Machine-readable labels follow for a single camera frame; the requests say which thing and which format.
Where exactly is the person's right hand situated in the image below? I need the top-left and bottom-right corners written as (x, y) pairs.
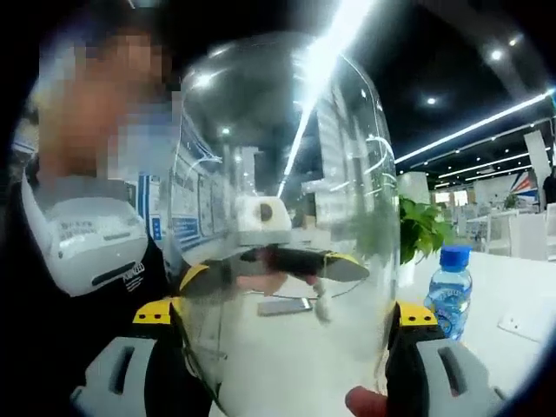
top-left (345, 385), bottom-right (392, 417)

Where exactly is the white chest-worn device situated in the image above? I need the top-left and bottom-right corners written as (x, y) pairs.
top-left (43, 197), bottom-right (151, 299)

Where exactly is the grey smartphone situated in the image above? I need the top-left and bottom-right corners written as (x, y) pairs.
top-left (256, 297), bottom-right (314, 317)

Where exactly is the potted green plant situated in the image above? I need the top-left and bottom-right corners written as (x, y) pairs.
top-left (397, 195), bottom-right (456, 288)

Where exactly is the blue white wall poster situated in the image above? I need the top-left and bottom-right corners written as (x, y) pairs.
top-left (138, 112), bottom-right (227, 253)

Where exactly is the blue Mizone drink bottle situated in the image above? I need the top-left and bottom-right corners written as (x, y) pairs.
top-left (423, 245), bottom-right (473, 342)

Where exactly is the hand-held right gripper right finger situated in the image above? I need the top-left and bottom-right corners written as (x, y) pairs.
top-left (384, 301), bottom-right (507, 417)

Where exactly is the clear glass dome cover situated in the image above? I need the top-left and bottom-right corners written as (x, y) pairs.
top-left (173, 32), bottom-right (399, 416)

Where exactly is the white flat table item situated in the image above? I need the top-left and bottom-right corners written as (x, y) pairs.
top-left (497, 310), bottom-right (549, 344)

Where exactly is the row of white desks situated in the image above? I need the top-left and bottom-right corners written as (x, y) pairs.
top-left (460, 203), bottom-right (556, 261)

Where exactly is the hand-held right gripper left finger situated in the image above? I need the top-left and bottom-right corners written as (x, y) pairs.
top-left (71, 298), bottom-right (214, 417)

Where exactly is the person's left hand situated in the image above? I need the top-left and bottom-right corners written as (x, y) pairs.
top-left (236, 271), bottom-right (316, 297)

